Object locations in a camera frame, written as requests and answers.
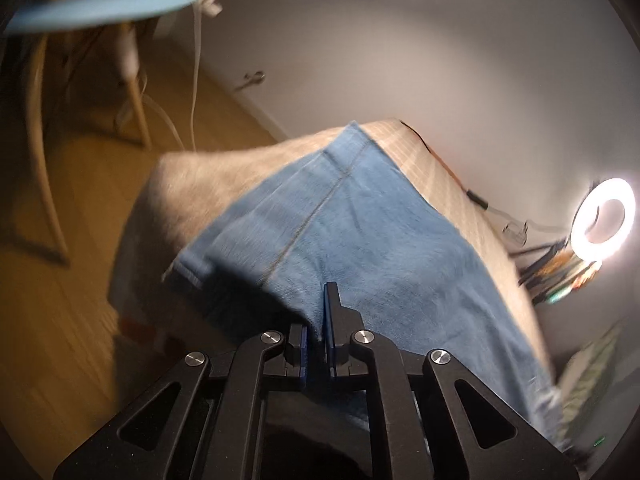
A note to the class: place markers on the blue round table top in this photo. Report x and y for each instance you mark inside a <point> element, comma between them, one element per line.
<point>100,7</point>

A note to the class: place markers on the blue denim pants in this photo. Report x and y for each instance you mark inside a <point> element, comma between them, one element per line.
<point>375,220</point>

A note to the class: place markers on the curved wooden chair leg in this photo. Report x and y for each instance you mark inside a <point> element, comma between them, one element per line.
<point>40,160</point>

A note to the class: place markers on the black tripod legs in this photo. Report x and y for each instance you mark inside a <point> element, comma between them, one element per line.
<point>537,270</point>

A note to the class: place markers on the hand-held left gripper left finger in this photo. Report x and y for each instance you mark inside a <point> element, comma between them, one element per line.
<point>301,355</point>

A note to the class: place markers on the white green leaf pillow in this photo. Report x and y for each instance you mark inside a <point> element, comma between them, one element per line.
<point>592,365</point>

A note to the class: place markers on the colourful patterned cloth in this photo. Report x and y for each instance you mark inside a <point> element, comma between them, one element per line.
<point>575,272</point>

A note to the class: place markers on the straight wooden table leg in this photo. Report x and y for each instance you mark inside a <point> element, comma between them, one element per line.
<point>136,95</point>

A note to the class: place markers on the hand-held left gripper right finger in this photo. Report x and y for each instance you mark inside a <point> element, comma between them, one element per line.
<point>329,330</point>

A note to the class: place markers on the beige plaid blanket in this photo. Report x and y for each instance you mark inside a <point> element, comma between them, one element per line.
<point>190,185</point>

